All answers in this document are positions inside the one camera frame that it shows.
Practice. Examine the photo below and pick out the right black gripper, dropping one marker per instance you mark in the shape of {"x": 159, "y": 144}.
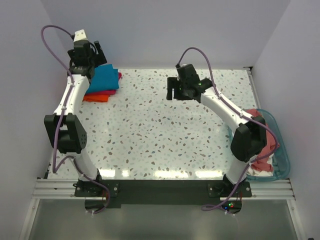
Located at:
{"x": 172, "y": 83}

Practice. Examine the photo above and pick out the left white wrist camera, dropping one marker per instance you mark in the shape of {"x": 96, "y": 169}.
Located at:
{"x": 80, "y": 35}

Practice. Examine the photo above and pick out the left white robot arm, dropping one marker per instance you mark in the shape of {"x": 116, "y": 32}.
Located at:
{"x": 66, "y": 133}

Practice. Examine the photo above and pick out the blue t shirt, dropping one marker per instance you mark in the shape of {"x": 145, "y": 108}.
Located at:
{"x": 106, "y": 69}

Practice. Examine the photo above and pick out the clear teal plastic basket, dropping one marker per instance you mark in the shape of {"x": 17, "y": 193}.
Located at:
{"x": 277, "y": 150}

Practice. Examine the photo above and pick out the white t shirt in basket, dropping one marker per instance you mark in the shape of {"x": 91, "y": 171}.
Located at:
{"x": 256, "y": 172}

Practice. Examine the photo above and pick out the folded orange t shirt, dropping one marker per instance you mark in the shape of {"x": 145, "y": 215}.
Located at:
{"x": 96, "y": 98}

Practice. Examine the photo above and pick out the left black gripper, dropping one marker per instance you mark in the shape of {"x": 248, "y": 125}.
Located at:
{"x": 100, "y": 58}

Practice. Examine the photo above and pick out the aluminium table frame rail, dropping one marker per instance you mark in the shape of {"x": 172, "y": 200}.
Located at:
{"x": 61, "y": 189}

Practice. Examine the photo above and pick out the pink t shirt in basket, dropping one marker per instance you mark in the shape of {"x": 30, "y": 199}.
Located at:
{"x": 264, "y": 163}

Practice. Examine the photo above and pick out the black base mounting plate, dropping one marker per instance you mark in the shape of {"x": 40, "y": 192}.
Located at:
{"x": 208, "y": 194}

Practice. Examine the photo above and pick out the folded magenta t shirt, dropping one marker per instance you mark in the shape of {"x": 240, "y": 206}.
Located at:
{"x": 110, "y": 91}

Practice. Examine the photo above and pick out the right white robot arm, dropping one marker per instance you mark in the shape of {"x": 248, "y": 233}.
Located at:
{"x": 209, "y": 96}

